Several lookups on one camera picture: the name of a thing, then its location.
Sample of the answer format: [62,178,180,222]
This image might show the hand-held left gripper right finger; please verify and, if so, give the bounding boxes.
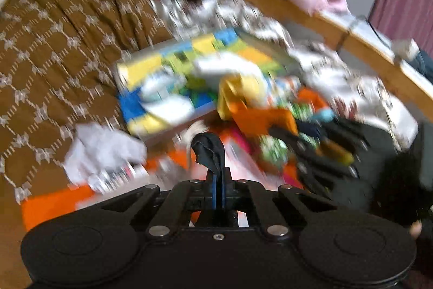
[218,170,339,239]

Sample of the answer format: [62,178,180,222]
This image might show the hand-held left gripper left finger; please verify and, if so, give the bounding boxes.
[101,172,219,239]

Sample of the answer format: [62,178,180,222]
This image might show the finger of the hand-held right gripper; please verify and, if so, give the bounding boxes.
[269,120,371,154]
[294,154,361,200]

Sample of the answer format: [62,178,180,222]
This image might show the navy cloth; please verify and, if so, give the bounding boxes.
[190,132,225,181]

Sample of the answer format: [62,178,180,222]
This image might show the grey cloth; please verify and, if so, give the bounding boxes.
[64,122,148,176]

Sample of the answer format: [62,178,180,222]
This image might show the cartoon printed box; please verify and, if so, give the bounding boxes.
[115,27,295,141]

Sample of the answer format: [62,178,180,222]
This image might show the yellow sock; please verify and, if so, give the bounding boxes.
[216,74,268,120]

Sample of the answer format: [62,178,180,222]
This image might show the white printed baby cloth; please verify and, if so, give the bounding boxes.
[140,72,197,124]

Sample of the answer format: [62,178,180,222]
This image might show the white power adapter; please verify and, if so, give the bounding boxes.
[392,38,420,61]

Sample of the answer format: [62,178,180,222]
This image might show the blue jeans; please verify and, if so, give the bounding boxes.
[408,50,433,85]

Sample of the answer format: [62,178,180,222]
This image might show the colourful striped blanket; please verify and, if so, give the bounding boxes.
[20,99,339,232]

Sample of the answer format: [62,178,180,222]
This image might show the brown patterned duvet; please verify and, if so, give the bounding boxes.
[0,0,176,205]

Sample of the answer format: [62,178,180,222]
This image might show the wooden bed frame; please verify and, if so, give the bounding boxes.
[110,0,433,122]

